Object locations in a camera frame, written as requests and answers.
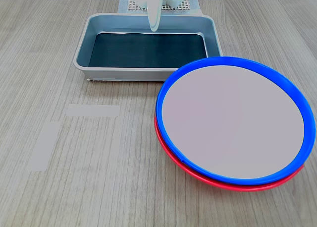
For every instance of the blue rimmed white plate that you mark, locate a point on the blue rimmed white plate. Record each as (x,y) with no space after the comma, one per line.
(232,123)

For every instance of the black tray mat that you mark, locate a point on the black tray mat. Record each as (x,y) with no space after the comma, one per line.
(148,51)

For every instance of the clear tape sheet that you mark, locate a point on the clear tape sheet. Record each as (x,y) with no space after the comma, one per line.
(195,4)

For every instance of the steel tray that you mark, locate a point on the steel tray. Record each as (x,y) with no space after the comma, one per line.
(83,63)

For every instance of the clear tape strip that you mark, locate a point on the clear tape strip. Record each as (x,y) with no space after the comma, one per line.
(92,110)
(44,145)

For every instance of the red rimmed white plate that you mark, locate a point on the red rimmed white plate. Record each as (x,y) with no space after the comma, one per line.
(242,188)

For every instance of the pale perforated base plate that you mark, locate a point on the pale perforated base plate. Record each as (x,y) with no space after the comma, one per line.
(184,5)

